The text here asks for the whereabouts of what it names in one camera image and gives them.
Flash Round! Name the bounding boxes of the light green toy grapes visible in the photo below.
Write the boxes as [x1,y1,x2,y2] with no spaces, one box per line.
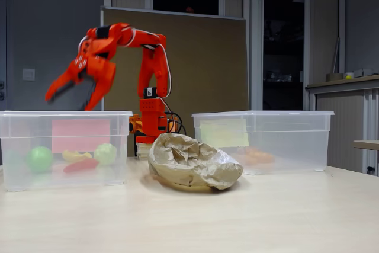
[93,142,117,167]

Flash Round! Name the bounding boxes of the yellow toy banana bunch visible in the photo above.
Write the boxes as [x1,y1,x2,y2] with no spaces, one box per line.
[62,149,93,164]

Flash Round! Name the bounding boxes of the red toy chili pepper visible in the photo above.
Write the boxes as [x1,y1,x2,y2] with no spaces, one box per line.
[63,158,100,174]

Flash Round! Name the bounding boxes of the green toy apple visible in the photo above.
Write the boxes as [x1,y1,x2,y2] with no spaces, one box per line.
[25,146,54,174]

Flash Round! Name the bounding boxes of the orange toy waffle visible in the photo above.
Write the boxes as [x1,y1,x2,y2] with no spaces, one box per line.
[235,150,252,164]

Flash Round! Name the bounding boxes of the orange toy croissant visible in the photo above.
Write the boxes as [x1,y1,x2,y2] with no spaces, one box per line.
[248,148,275,164]

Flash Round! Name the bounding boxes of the pink paper label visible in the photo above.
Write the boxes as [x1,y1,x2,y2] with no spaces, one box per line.
[52,119,111,154]

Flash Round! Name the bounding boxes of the clear plastic bin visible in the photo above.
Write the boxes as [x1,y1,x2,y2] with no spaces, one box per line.
[0,110,133,193]
[191,110,335,176]

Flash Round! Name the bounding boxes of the yellow-green paper label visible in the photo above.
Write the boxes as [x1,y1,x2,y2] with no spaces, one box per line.
[200,118,249,148]

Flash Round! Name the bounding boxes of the light orange printed part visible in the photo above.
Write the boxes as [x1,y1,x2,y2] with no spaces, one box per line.
[129,114,144,135]

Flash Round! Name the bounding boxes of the wooden base block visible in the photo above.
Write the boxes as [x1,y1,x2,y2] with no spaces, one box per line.
[136,142,155,157]

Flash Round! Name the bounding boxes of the brown pin board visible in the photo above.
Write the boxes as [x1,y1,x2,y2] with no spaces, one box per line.
[100,6,249,158]

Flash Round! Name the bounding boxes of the crumpled brown paper bag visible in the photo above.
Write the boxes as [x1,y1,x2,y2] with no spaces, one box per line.
[147,133,245,191]

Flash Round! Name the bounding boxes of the thin leaning stick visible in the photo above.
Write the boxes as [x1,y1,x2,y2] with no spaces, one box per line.
[330,37,341,73]

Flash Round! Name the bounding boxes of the grey cabinet with counter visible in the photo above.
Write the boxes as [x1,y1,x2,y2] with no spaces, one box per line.
[306,75,379,176]

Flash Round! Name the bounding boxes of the small beige side table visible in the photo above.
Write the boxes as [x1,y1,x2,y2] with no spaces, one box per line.
[351,139,379,151]

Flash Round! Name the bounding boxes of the white light switch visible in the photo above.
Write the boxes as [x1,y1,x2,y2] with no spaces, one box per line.
[22,68,36,82]

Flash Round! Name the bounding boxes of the white upper arm wire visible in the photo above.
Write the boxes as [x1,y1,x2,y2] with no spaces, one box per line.
[155,43,172,99]

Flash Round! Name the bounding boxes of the black base cable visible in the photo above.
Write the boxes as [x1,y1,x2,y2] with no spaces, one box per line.
[165,111,187,137]

